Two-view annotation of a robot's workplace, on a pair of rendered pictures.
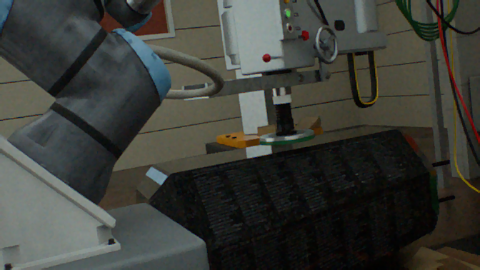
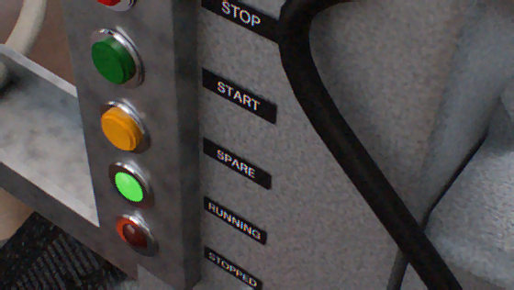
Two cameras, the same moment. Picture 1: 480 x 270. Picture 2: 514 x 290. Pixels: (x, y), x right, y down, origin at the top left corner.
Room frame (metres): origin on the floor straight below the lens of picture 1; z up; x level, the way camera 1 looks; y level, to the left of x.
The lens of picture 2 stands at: (1.95, -0.57, 1.68)
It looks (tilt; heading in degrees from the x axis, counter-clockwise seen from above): 47 degrees down; 81
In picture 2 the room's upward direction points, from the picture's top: 3 degrees clockwise
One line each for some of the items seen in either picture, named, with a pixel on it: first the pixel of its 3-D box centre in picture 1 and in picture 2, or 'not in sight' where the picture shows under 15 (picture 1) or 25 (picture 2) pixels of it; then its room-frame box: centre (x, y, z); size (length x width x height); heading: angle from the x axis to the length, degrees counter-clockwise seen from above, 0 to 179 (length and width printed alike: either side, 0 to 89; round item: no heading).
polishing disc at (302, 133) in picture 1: (286, 135); not in sight; (2.07, -0.20, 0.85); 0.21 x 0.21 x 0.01
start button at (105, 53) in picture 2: not in sight; (114, 60); (1.93, -0.25, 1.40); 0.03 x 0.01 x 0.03; 137
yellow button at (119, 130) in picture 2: not in sight; (122, 128); (1.93, -0.25, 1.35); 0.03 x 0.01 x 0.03; 137
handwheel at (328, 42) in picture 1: (318, 46); not in sight; (2.07, -0.37, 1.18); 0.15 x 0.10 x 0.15; 137
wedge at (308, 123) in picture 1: (306, 123); not in sight; (2.90, -0.39, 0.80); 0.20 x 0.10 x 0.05; 152
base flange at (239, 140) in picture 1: (267, 134); not in sight; (3.01, -0.18, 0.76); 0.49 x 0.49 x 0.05; 17
